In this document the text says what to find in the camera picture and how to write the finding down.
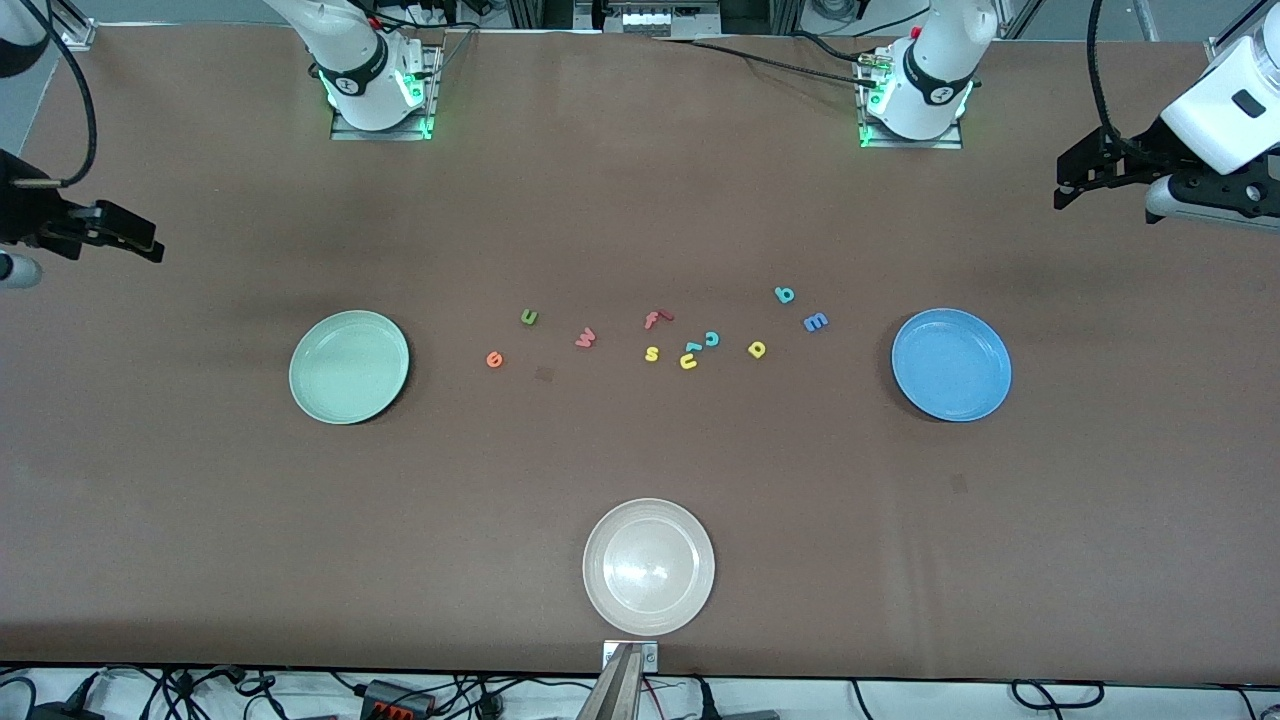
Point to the blue foam letter m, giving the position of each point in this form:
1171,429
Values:
816,321

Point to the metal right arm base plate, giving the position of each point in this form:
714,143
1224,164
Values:
380,135

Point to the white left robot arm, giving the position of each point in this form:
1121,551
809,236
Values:
930,70

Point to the black power strip orange switches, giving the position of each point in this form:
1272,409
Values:
390,700

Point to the beige plate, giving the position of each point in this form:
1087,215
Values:
648,566

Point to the aluminium camera pole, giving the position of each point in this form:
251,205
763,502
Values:
615,695

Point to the green plate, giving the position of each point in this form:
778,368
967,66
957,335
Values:
349,367

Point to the red foam letter w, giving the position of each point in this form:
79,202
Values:
586,341

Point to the grey equipment box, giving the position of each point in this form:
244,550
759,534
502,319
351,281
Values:
650,20

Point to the red foam letter f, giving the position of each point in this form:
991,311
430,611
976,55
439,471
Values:
652,321

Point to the metal pole mounting bracket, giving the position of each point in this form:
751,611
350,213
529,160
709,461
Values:
650,658

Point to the aluminium frame post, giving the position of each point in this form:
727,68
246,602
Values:
530,12
795,12

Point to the blue plate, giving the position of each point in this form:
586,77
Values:
950,365

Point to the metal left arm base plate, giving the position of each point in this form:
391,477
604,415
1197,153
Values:
910,144

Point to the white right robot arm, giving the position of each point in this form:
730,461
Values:
360,70

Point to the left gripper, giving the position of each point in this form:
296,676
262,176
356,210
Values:
1137,152

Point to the aluminium frame corner rail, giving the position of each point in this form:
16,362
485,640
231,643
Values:
78,38
1222,50

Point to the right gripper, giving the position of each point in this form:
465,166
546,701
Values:
27,217

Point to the black power plug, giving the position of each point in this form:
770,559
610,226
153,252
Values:
706,705

